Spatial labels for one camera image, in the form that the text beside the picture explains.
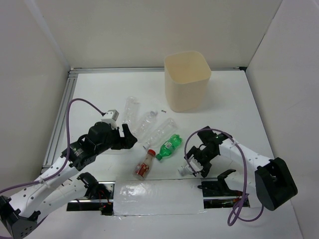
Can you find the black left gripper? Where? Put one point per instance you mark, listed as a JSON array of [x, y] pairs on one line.
[[127, 141]]

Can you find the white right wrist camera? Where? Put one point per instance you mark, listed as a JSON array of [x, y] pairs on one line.
[[193, 167]]

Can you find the green plastic bottle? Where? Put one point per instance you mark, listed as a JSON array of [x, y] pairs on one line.
[[169, 147]]

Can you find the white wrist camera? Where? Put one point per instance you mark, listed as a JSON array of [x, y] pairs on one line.
[[193, 167], [110, 117]]

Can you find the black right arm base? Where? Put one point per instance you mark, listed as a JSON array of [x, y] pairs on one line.
[[216, 194]]

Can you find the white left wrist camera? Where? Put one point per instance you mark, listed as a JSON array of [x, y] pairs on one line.
[[110, 117]]

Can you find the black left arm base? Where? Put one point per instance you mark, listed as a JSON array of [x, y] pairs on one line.
[[102, 202]]

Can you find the red label bottle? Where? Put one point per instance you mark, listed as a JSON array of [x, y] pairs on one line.
[[143, 168]]

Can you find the aluminium frame rail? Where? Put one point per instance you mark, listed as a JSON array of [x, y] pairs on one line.
[[228, 105]]

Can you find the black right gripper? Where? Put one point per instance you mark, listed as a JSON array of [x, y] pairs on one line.
[[207, 167]]

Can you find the clear bottle grey cap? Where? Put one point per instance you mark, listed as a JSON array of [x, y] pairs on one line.
[[144, 124]]

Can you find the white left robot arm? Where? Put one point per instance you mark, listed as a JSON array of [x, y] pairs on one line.
[[64, 181]]

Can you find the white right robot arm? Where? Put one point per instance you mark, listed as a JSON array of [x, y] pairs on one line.
[[269, 179]]

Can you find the clear bottle white cap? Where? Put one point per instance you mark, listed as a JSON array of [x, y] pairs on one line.
[[160, 134]]

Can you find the beige plastic bin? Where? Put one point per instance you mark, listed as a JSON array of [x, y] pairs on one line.
[[186, 75]]

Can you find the clear bottle blue cap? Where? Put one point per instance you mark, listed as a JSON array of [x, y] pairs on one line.
[[131, 111]]

